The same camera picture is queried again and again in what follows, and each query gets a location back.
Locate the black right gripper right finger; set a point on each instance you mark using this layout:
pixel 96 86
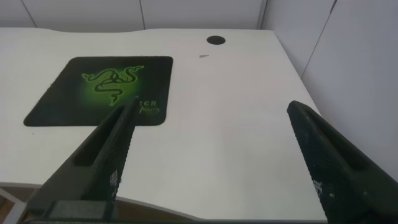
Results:
pixel 335 161

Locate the black green snake mouse pad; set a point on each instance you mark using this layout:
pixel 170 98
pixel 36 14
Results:
pixel 71 102

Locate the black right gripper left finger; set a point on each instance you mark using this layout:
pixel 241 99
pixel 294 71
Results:
pixel 105 155

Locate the white table leg frame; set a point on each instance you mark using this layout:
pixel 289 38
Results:
pixel 18 212

